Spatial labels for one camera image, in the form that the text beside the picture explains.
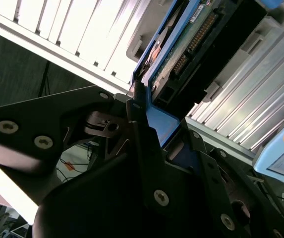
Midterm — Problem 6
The hard disk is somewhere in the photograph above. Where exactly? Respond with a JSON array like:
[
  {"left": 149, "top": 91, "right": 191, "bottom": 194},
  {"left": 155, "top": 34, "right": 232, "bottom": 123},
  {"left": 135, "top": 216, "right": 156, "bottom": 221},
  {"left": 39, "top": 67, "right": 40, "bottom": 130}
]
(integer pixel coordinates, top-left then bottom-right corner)
[{"left": 129, "top": 0, "right": 284, "bottom": 174}]

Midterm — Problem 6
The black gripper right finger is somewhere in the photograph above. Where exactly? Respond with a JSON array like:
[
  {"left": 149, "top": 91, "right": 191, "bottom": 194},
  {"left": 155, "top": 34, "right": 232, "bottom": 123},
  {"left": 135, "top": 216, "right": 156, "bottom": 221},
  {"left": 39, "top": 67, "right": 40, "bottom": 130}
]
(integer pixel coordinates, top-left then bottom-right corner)
[{"left": 178, "top": 120, "right": 284, "bottom": 238}]

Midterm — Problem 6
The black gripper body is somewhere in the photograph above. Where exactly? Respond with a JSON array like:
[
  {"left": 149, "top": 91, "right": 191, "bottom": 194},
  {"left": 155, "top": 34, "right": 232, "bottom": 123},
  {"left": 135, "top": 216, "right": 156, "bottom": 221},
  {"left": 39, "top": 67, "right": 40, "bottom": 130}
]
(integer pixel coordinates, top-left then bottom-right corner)
[{"left": 32, "top": 152, "right": 231, "bottom": 238}]

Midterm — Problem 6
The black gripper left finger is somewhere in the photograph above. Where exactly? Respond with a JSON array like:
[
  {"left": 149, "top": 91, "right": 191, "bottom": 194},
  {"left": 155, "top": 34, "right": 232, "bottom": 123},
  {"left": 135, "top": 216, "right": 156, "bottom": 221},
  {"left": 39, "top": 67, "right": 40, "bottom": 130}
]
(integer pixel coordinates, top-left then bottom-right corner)
[{"left": 0, "top": 80, "right": 176, "bottom": 212}]

